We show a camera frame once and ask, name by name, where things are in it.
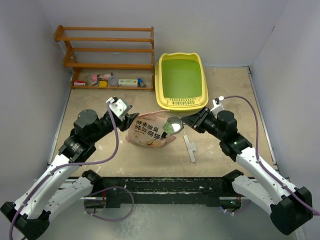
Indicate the green litter granules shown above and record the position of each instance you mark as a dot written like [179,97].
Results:
[167,128]

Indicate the white rectangular box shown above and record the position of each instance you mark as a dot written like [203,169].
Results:
[131,83]

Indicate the grey metal litter scoop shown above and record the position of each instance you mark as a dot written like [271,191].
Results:
[176,124]

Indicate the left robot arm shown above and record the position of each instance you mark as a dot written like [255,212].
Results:
[34,211]

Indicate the pink cat litter bag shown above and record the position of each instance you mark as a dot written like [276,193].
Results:
[147,130]

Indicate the red white small box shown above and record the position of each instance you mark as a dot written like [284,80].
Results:
[79,83]

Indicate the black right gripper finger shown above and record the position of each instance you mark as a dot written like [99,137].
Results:
[192,123]
[193,118]

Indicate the yellow green litter box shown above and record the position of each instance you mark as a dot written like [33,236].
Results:
[180,82]

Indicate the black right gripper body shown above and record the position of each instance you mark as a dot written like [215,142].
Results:
[207,122]

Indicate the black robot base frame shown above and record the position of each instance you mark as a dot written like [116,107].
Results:
[112,192]

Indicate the clear plastic cup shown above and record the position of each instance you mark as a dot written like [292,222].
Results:
[113,81]

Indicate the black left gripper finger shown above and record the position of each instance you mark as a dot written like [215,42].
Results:
[129,117]
[126,125]

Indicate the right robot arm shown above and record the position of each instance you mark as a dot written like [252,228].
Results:
[287,205]

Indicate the pink small package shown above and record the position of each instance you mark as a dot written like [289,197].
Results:
[94,79]

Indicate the blue grey bottle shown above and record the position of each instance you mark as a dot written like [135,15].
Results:
[141,84]

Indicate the white bag sealing clip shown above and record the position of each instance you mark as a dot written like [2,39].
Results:
[191,148]

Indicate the yellow sponge block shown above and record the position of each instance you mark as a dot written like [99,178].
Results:
[103,84]

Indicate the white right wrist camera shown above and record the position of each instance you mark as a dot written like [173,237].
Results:
[217,105]

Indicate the wooden shelf rack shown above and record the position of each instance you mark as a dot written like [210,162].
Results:
[70,60]

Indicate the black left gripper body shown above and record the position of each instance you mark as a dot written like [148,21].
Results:
[120,123]

